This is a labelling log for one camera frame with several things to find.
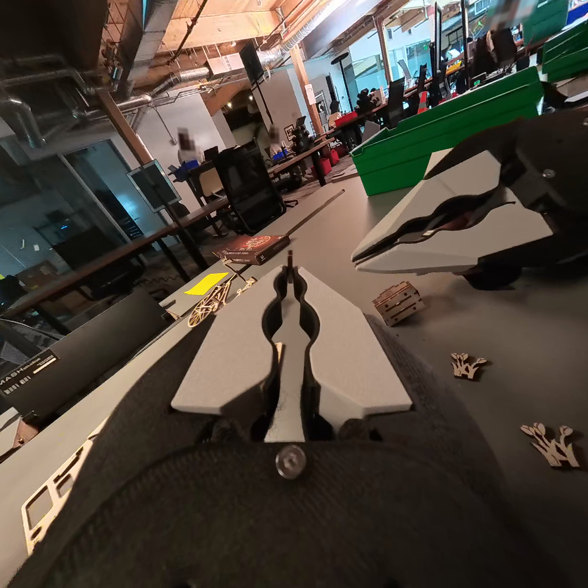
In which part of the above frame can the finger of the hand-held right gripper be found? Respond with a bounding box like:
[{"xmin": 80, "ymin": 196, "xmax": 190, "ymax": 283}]
[
  {"xmin": 353, "ymin": 148, "xmax": 518, "ymax": 259},
  {"xmin": 351, "ymin": 201, "xmax": 555, "ymax": 275}
]

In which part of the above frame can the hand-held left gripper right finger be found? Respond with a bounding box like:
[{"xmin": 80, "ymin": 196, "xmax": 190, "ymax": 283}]
[{"xmin": 293, "ymin": 266, "xmax": 413, "ymax": 435}]

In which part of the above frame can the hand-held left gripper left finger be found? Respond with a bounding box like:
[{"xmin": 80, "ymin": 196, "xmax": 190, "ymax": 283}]
[{"xmin": 171, "ymin": 266, "xmax": 287, "ymax": 435}]

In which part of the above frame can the small wooden box model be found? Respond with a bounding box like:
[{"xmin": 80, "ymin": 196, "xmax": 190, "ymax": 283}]
[{"xmin": 372, "ymin": 281, "xmax": 425, "ymax": 327}]

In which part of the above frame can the wooden bicycle model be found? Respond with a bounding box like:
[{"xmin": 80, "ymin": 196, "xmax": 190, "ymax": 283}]
[{"xmin": 187, "ymin": 259, "xmax": 258, "ymax": 328}]

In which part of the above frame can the green plastic bin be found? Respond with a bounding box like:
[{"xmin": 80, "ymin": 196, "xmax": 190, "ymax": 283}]
[{"xmin": 350, "ymin": 66, "xmax": 545, "ymax": 197}]

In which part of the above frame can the yellow sticky note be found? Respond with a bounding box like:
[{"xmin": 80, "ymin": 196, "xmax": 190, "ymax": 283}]
[{"xmin": 184, "ymin": 272, "xmax": 229, "ymax": 296}]

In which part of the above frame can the wooden grass piece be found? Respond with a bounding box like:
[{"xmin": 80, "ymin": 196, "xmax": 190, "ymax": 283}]
[
  {"xmin": 450, "ymin": 353, "xmax": 488, "ymax": 381},
  {"xmin": 520, "ymin": 423, "xmax": 582, "ymax": 468}
]

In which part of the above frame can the dark product box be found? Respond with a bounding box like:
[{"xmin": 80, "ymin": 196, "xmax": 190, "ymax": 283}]
[{"xmin": 213, "ymin": 234, "xmax": 291, "ymax": 266}]

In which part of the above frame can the black case white label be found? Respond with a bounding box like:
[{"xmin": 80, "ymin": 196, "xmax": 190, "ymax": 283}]
[{"xmin": 0, "ymin": 288, "xmax": 173, "ymax": 428}]

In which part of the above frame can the stack of green bins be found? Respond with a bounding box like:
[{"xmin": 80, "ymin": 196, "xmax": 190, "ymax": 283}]
[{"xmin": 524, "ymin": 18, "xmax": 588, "ymax": 83}]

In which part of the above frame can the long black flat strip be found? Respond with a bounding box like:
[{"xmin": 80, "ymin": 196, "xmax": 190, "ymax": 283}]
[{"xmin": 271, "ymin": 189, "xmax": 345, "ymax": 239}]

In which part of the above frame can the black floor lamp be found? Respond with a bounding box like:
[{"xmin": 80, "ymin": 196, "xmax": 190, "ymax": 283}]
[{"xmin": 331, "ymin": 53, "xmax": 353, "ymax": 113}]

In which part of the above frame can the black mesh office chair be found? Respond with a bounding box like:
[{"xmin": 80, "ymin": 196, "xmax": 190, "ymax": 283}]
[{"xmin": 212, "ymin": 146, "xmax": 286, "ymax": 236}]

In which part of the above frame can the wooden cutout sheet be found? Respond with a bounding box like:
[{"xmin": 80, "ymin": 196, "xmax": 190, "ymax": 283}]
[{"xmin": 21, "ymin": 427, "xmax": 99, "ymax": 556}]

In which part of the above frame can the hanging black monitor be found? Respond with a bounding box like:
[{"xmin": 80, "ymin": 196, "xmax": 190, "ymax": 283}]
[{"xmin": 239, "ymin": 40, "xmax": 265, "ymax": 85}]

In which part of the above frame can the framed sign on post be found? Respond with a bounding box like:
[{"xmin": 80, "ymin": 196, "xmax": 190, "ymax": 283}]
[{"xmin": 126, "ymin": 159, "xmax": 181, "ymax": 213}]

